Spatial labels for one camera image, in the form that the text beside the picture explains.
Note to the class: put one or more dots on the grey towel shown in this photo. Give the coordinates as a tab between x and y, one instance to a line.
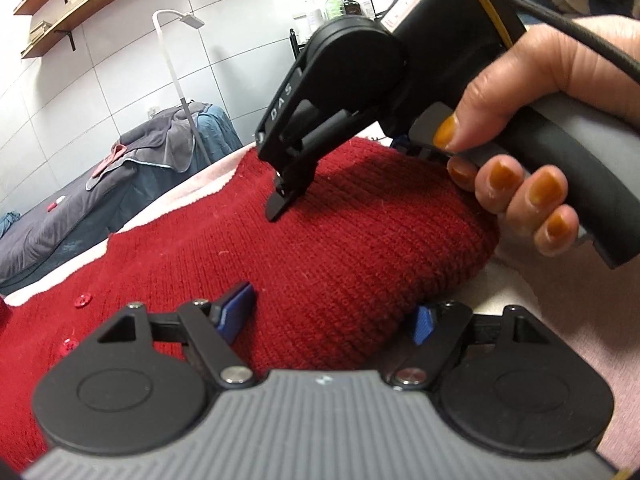
160	135

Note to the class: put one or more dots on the white wall socket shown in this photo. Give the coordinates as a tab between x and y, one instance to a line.
154	111

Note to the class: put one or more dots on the clear bottle with red cap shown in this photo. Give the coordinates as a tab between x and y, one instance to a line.
333	6

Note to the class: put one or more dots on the reddish cloth item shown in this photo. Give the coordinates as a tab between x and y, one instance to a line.
107	162

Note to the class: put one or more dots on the small red white item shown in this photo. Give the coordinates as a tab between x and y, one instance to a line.
56	203

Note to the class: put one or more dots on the white floor lamp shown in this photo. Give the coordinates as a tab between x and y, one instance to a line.
175	60

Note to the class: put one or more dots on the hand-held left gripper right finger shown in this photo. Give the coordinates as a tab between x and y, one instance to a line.
425	322

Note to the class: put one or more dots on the person's right hand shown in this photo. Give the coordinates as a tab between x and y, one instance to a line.
550	60

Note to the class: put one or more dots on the white plastic bottle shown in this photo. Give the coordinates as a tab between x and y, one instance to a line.
315	15

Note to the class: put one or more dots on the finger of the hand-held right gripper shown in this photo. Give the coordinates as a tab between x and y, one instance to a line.
292	160

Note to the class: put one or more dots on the massage bed with blue skirt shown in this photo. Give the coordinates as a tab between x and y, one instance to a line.
50	230

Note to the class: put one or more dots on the red knitted cardigan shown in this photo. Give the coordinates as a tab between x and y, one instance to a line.
350	240

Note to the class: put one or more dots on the blue cloth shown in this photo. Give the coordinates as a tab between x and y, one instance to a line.
9	224

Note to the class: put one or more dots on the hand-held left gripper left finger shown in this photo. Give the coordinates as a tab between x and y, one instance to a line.
235	310

